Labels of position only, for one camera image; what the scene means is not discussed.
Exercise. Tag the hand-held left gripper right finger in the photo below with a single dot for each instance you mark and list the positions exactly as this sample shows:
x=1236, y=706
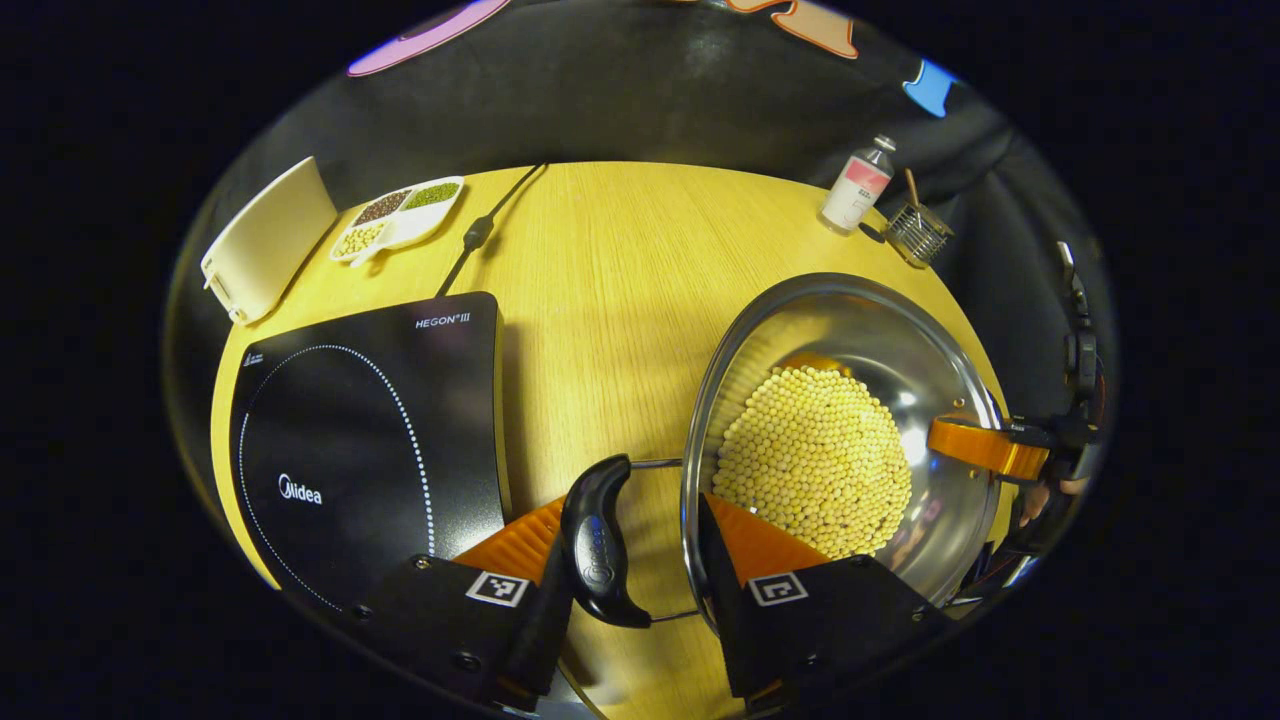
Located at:
x=735, y=640

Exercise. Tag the black induction cooktop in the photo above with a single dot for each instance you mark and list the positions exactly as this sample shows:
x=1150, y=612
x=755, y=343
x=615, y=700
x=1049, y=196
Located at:
x=340, y=450

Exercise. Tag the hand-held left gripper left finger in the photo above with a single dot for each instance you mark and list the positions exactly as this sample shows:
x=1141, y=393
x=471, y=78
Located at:
x=535, y=630

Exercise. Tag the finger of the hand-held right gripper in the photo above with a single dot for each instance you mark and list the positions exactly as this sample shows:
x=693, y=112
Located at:
x=985, y=448

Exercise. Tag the wooden stick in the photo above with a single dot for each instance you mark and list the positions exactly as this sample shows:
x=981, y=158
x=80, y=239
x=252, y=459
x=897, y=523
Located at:
x=912, y=188

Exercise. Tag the white kitchen appliance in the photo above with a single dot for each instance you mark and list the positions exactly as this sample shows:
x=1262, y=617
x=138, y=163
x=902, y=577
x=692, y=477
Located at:
x=270, y=240

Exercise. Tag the clear bottle with pink label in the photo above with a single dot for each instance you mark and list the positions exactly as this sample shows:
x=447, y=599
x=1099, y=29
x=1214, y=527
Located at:
x=855, y=190

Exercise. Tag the pile of soybeans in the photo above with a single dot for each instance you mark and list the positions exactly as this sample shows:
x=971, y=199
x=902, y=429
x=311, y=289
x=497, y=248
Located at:
x=810, y=460

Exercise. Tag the white divided dish of beans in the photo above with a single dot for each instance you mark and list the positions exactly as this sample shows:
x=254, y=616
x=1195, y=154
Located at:
x=400, y=220

